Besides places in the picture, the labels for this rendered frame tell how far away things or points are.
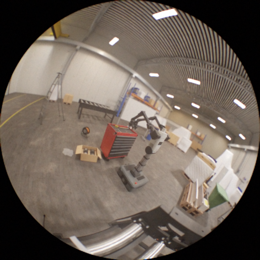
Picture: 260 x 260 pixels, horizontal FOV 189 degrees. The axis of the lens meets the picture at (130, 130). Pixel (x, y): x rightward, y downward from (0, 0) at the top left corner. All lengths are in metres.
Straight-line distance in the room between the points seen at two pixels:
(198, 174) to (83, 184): 3.94
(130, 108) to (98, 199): 3.91
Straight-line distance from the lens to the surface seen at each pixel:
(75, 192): 1.65
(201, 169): 3.89
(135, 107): 4.22
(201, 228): 0.80
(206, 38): 7.59
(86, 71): 9.39
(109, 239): 0.67
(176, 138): 8.37
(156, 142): 1.37
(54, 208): 1.64
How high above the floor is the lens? 1.55
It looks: 16 degrees down
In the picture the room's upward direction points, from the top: 25 degrees clockwise
